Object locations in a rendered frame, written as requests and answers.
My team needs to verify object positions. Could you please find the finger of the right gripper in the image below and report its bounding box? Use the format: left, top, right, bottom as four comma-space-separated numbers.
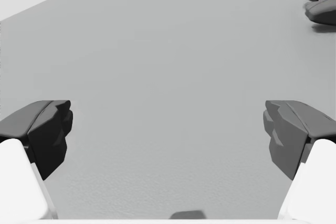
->
303, 0, 336, 26

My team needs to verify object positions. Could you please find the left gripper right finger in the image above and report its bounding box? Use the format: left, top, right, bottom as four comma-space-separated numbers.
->
263, 100, 336, 221

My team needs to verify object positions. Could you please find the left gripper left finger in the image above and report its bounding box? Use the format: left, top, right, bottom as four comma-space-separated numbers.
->
0, 100, 74, 221

